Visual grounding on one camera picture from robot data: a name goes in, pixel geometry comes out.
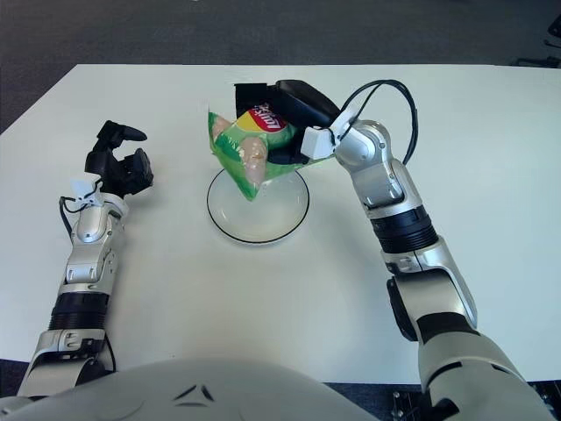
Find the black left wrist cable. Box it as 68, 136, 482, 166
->
59, 196, 80, 242

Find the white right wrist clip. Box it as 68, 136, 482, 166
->
300, 125, 337, 160

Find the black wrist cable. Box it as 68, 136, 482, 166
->
59, 196, 80, 242
339, 78, 420, 166

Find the black chair base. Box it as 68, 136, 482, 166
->
516, 19, 561, 69

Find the white plate with black rim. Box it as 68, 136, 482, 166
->
206, 168, 310, 245

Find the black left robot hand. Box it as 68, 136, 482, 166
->
84, 120, 154, 198

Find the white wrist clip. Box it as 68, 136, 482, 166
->
72, 173, 106, 207
300, 125, 337, 160

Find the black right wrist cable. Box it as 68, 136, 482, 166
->
339, 78, 420, 166

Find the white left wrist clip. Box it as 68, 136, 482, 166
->
72, 173, 106, 207

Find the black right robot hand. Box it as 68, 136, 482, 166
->
234, 79, 341, 166

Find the grey robot torso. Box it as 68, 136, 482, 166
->
0, 357, 395, 421

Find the green chips snack bag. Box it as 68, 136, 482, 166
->
206, 101, 332, 203

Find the black left elbow cable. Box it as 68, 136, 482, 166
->
103, 337, 117, 372

